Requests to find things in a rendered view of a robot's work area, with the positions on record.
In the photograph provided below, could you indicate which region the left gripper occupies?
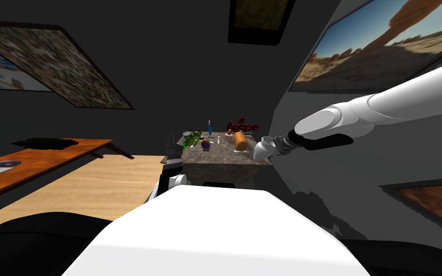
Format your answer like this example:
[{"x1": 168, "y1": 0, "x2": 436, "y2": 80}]
[{"x1": 164, "y1": 134, "x2": 185, "y2": 166}]

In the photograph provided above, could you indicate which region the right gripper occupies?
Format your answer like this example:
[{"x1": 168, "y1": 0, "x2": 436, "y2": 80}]
[{"x1": 253, "y1": 136, "x2": 291, "y2": 161}]

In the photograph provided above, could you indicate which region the green bottle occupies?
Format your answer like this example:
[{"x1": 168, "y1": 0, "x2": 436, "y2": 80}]
[{"x1": 182, "y1": 131, "x2": 203, "y2": 151}]

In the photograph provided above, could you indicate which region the orange bread loaf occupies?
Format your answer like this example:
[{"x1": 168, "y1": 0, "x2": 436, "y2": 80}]
[{"x1": 233, "y1": 131, "x2": 249, "y2": 152}]

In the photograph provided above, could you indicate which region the red letter ornament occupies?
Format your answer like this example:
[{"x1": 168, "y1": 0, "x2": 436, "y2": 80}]
[{"x1": 226, "y1": 117, "x2": 260, "y2": 133}]

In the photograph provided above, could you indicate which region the grey marble table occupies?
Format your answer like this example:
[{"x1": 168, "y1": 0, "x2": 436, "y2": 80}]
[{"x1": 161, "y1": 132, "x2": 272, "y2": 185}]

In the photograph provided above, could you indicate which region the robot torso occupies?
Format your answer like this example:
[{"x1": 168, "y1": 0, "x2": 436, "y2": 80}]
[{"x1": 61, "y1": 182, "x2": 372, "y2": 276}]

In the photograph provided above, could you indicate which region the brown wooden table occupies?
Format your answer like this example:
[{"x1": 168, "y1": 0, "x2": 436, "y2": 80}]
[{"x1": 0, "y1": 137, "x2": 135, "y2": 205}]

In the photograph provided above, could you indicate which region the dark framed wall picture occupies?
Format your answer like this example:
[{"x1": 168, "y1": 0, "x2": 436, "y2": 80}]
[{"x1": 227, "y1": 0, "x2": 297, "y2": 46}]

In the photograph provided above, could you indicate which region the desert landscape wall picture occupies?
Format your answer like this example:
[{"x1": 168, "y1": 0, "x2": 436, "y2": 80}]
[{"x1": 288, "y1": 0, "x2": 442, "y2": 93}]

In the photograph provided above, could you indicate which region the speckled mosaic wall picture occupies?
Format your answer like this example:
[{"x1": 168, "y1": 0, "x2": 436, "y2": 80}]
[{"x1": 0, "y1": 23, "x2": 136, "y2": 111}]

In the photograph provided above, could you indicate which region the brown framed wall picture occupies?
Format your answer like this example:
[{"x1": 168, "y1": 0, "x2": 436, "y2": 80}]
[{"x1": 380, "y1": 177, "x2": 442, "y2": 239}]

